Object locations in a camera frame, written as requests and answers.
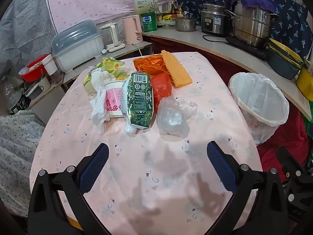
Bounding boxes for white tissue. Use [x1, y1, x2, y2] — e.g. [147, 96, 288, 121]
[88, 69, 115, 135]

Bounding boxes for pink printed tablecloth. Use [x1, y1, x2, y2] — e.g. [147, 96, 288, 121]
[29, 52, 263, 235]

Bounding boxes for white cardboard box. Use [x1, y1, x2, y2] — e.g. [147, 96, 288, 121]
[133, 0, 159, 15]

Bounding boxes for red-orange plastic bag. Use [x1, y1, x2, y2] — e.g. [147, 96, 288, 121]
[150, 73, 172, 103]

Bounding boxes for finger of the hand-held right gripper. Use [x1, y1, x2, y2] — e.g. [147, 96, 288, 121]
[276, 146, 313, 189]

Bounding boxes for blue floral cloth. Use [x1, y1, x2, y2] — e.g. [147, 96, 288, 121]
[174, 0, 313, 59]

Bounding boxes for green plastic bag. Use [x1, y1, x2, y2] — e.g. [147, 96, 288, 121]
[303, 115, 313, 167]

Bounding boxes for clear plastic bag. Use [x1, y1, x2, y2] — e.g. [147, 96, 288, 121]
[156, 95, 198, 137]

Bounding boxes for black induction cooktop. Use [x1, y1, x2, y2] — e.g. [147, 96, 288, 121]
[225, 36, 269, 60]

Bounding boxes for bright red cloth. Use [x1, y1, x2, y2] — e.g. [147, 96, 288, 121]
[257, 105, 311, 184]

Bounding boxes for green tin can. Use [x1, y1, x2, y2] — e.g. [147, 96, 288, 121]
[140, 12, 157, 32]

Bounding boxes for stacked blue yellow basins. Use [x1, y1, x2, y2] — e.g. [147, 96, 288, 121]
[266, 38, 305, 80]

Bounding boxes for steel rice cooker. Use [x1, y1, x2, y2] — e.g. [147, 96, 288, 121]
[201, 3, 231, 35]

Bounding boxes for small steel pot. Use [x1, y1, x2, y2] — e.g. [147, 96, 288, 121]
[175, 12, 197, 32]

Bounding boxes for light orange plastic bag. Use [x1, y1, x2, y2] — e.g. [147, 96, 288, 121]
[133, 54, 169, 76]

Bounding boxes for bin with white liner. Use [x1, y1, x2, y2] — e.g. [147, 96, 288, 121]
[228, 72, 290, 145]

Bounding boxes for yellow electric pot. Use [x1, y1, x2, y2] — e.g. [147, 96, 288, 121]
[295, 59, 313, 102]

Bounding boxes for red bowl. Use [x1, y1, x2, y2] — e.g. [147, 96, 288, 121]
[19, 54, 49, 82]

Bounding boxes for green drink carton pouch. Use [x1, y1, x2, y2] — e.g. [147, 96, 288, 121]
[121, 71, 155, 137]

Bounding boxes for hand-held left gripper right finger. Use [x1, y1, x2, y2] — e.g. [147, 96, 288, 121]
[207, 141, 291, 235]

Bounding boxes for grey patterned cloth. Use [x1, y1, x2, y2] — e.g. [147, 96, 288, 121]
[0, 0, 57, 79]

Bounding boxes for yellow-green wrapper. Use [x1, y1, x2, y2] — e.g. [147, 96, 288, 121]
[83, 57, 128, 93]

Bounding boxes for maroon counter skirt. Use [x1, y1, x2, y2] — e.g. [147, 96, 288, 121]
[143, 35, 245, 79]

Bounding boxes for floral bedding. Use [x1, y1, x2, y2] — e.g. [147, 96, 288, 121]
[0, 109, 46, 217]

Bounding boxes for orange foam net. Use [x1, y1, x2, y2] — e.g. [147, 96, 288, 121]
[161, 50, 193, 89]

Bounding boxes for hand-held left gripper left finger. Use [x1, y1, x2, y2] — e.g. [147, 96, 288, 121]
[27, 142, 110, 235]

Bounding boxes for pink dotted curtain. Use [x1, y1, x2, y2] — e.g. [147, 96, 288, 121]
[44, 0, 175, 33]

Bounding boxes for pink electric kettle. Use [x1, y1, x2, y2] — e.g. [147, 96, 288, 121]
[122, 15, 143, 45]

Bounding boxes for large steel steamer pot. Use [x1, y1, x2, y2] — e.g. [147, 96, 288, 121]
[224, 0, 279, 48]

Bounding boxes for white dish box clear lid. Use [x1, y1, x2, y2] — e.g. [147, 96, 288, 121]
[51, 20, 104, 74]

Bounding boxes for white kettle cable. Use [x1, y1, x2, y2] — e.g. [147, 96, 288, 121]
[132, 43, 143, 57]

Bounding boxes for white canister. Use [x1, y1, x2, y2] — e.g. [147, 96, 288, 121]
[43, 54, 64, 84]

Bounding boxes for black power cable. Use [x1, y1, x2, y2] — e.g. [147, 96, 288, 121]
[202, 35, 228, 43]

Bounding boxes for jar with yellow label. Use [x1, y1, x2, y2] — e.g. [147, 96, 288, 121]
[162, 10, 177, 27]

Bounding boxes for glass electric kettle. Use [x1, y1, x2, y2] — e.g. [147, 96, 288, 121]
[100, 23, 126, 53]

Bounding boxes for pink paper cup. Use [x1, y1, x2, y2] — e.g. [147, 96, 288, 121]
[105, 80, 126, 118]

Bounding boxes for clear plastic bottle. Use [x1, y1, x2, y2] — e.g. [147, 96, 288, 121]
[6, 84, 31, 114]

